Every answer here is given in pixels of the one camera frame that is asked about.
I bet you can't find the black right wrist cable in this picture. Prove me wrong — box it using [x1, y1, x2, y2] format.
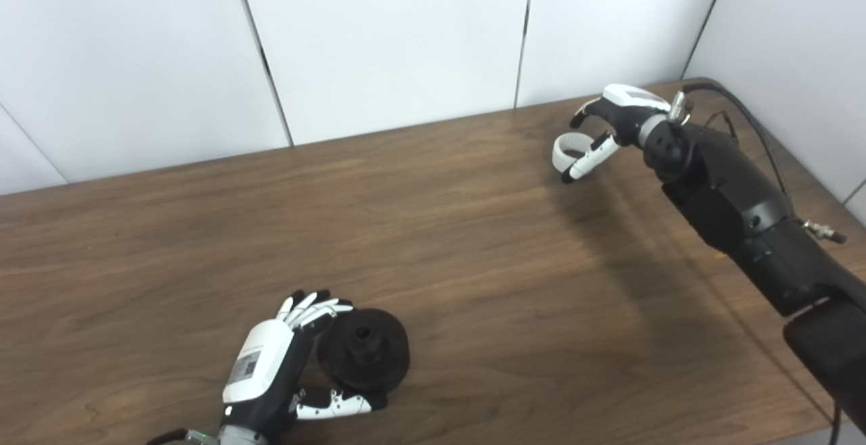
[682, 82, 843, 445]

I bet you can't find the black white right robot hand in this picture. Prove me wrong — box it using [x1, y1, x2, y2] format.
[560, 84, 674, 185]

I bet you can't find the white toothed ring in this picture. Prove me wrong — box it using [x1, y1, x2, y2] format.
[552, 132, 596, 174]

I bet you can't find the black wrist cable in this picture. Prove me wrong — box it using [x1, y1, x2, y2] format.
[145, 428, 191, 445]
[682, 82, 843, 445]

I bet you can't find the round black stepped part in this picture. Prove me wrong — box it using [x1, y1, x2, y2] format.
[317, 308, 411, 394]

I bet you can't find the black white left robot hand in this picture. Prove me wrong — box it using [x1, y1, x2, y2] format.
[220, 289, 388, 442]

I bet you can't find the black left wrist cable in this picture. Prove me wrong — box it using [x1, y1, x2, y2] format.
[145, 428, 191, 445]

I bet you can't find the thin right arm wire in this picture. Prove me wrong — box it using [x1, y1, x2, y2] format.
[704, 110, 739, 145]

